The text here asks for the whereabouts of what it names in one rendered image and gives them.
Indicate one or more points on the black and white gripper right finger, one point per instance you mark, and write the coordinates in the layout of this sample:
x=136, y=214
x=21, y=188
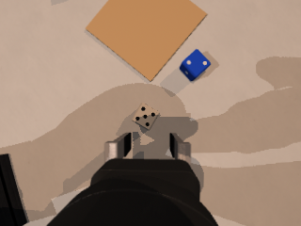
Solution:
x=179, y=149

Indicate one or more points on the blue die with white pips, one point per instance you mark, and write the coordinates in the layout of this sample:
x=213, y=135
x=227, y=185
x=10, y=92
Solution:
x=194, y=65

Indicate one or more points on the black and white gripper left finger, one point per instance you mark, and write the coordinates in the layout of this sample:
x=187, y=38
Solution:
x=118, y=148

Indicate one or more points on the beige die with black pips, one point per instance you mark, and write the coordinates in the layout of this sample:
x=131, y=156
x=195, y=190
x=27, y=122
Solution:
x=145, y=116

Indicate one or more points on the orange square mat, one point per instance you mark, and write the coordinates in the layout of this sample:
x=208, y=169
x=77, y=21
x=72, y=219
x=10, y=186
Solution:
x=145, y=33

